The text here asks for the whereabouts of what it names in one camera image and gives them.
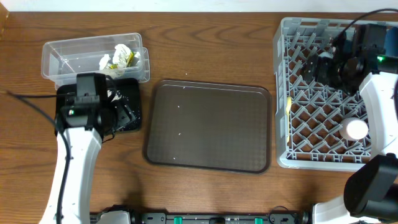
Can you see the white crumpled paper in bin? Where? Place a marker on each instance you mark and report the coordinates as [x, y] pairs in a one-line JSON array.
[[104, 62]]

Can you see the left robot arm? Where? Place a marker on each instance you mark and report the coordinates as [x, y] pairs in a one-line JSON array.
[[88, 113]]

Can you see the yellow green snack wrapper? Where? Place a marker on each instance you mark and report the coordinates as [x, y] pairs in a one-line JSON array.
[[123, 65]]

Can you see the white tissue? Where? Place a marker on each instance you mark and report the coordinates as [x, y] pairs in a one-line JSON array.
[[121, 53]]

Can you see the white rice pile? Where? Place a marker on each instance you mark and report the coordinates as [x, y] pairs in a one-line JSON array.
[[116, 96]]

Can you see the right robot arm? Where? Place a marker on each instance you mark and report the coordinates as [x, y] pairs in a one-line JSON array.
[[361, 65]]

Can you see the clear plastic bin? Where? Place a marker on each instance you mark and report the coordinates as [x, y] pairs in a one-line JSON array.
[[63, 60]]

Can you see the black bin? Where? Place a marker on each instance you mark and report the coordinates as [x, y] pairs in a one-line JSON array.
[[129, 87]]

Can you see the brown serving tray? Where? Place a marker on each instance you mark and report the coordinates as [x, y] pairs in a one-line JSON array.
[[211, 126]]

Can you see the pink and white cup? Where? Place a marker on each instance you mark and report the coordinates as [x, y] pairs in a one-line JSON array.
[[353, 129]]

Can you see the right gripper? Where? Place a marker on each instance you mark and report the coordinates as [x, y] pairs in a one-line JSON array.
[[324, 66]]

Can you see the grey dishwasher rack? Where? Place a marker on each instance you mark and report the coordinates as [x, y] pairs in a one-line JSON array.
[[317, 110]]

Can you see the yellow plastic spoon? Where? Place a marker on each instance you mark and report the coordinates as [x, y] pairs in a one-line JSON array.
[[287, 113]]

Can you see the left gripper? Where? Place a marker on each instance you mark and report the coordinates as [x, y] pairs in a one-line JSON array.
[[124, 114]]

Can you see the dark blue plate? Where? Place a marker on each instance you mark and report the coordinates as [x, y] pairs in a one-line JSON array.
[[391, 42]]

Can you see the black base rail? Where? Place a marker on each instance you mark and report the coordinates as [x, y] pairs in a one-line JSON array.
[[163, 218]]

